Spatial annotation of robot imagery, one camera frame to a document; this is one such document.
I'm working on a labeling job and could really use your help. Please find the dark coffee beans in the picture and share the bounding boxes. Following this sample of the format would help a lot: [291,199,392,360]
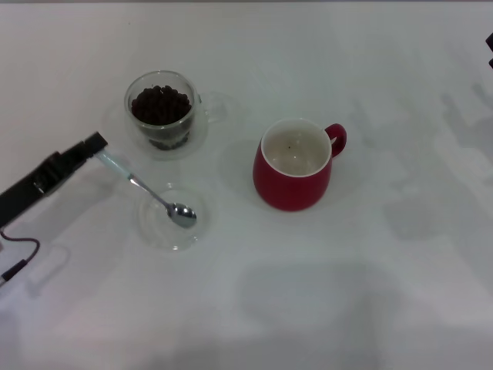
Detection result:
[130,85,193,150]

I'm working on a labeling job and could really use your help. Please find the clear glass cup with handle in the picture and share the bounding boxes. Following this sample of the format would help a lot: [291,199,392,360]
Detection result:
[123,69,228,161]

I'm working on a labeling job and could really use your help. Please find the red mug with white inside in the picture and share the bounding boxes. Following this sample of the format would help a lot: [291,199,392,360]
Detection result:
[252,117,347,212]

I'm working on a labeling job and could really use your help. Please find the dark red cable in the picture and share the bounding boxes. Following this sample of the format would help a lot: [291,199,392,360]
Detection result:
[0,229,42,288]

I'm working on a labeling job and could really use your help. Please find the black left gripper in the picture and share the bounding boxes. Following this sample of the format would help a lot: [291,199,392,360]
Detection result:
[0,132,109,229]

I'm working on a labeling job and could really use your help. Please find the small clear glass dish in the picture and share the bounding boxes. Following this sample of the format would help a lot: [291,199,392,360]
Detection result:
[137,183,212,252]

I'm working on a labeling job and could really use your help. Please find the spoon with light blue handle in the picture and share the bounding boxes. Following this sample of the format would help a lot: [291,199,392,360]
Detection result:
[94,150,198,229]

